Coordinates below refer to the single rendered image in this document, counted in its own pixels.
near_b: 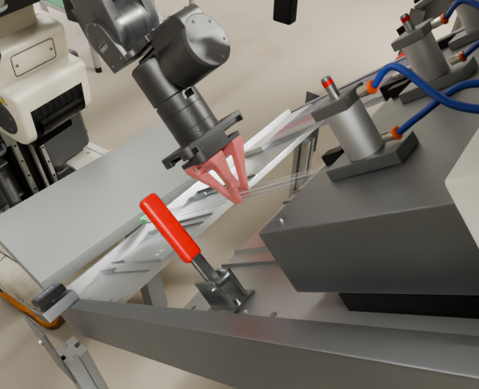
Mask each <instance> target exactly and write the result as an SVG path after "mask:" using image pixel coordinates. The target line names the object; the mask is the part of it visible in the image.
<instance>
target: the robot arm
mask: <svg viewBox="0 0 479 389"><path fill-rule="evenodd" d="M70 1H71V2H72V4H73V7H74V9H72V10H71V11H72V13H73V15H74V16H75V18H76V20H77V22H78V23H79V25H80V28H81V29H82V31H83V33H84V35H85V36H86V38H87V40H88V42H89V44H90V45H91V46H92V48H93V49H94V50H95V51H96V52H97V53H98V54H99V55H100V57H101V58H102V59H103V61H104V62H105V63H106V64H107V65H108V66H109V68H110V69H111V70H112V72H113V73H114V74H115V73H117V72H119V71H120V70H122V69H123V68H125V67H126V66H128V65H130V64H132V63H133V62H134V61H136V60H137V59H139V58H141V57H142V56H144V55H145V54H146V55H145V56H144V57H143V58H142V59H141V60H140V61H139V65H138V66H137V67H136V68H135V69H134V70H133V71H132V74H131V75H132V76H133V78H134V80H135V81H136V83H137V84H138V85H139V87H140V88H141V90H142V91H143V93H144V94H145V96H146V97H147V98H148V100H149V102H150V103H151V105H152V106H153V107H154V108H155V109H156V108H157V110H156V112H157V113H158V115H159V116H160V118H161V119H162V120H163V122H164V123H165V125H166V127H167V128H168V129H169V131H170V132H171V134H172V136H173V137H174V138H175V139H176V141H177V142H178V144H179V146H180V148H179V149H178V150H176V151H174V152H173V153H172V154H170V155H168V156H167V157H166V158H165V159H163V160H162V161H161V162H162V163H163V165H164V166H165V168H166V169H167V170H168V169H170V168H172V167H174V166H175V164H176V163H178V162H179V161H180V160H183V162H185V161H187V160H189V161H187V162H186V163H185V164H183V165H182V169H183V170H184V171H185V173H186V174H187V175H188V176H190V177H192V178H194V179H196V180H197V181H200V182H202V183H203V184H206V185H208V186H209V187H211V188H213V189H215V190H216V191H218V192H219V193H220V194H221V195H223V196H224V197H225V198H227V199H229V200H230V201H231V202H232V203H233V204H235V205H237V204H239V203H242V202H243V200H242V198H241V195H240V192H239V189H241V188H246V187H249V185H248V180H247V176H246V165H245V154H244V143H243V138H242V136H241V135H240V133H239V131H238V130H237V131H235V132H233V133H231V134H229V135H227V136H226V133H225V131H226V130H228V129H229V128H230V127H231V126H232V125H234V124H235V123H237V122H239V121H241V120H243V116H242V114H241V113H240V111H239V110H236V111H235V112H233V113H231V114H230V115H228V116H226V117H224V118H222V119H221V120H219V121H218V120H217V119H216V117H215V115H214V114H213V112H212V111H211V110H210V108H209V106H208V104H207V103H206V101H205V100H204V99H203V97H202V95H201V93H200V92H199V91H198V89H197V88H196V86H195V84H197V83H198V82H199V81H201V80H202V79H204V78H205V77H206V76H208V75H209V74H210V73H212V72H213V71H214V70H216V69H217V68H219V67H220V66H221V65H222V64H223V63H225V62H226V61H227V59H228V58H229V54H230V44H229V39H228V37H227V34H226V33H225V31H224V29H223V28H222V26H221V25H220V24H219V23H218V22H217V21H216V20H215V19H213V18H211V17H209V16H207V15H205V14H204V12H203V11H202V10H201V9H200V7H199V6H198V5H197V4H190V5H188V6H184V8H183V9H181V10H180V11H178V12H176V13H175V14H173V15H171V16H170V15H169V16H168V18H167V19H166V20H165V19H164V18H163V16H162V15H161V13H160V12H159V11H158V10H157V8H156V7H155V5H154V3H153V1H152V0H70ZM189 87H190V88H189ZM188 88H189V89H188ZM228 155H231V156H232V158H233V163H234V165H235V168H236V173H237V175H238V178H239V182H238V181H237V179H236V178H235V177H234V175H233V173H232V171H231V170H230V168H229V165H228V163H227V160H226V156H228ZM207 170H213V171H215V172H216V173H217V175H218V176H219V177H220V178H221V180H222V181H223V182H224V183H225V185H226V186H227V188H228V189H229V190H228V189H227V188H225V187H224V186H223V185H222V184H221V183H220V182H218V181H217V180H216V179H215V178H214V177H213V176H212V175H211V174H210V173H209V172H208V171H207Z"/></svg>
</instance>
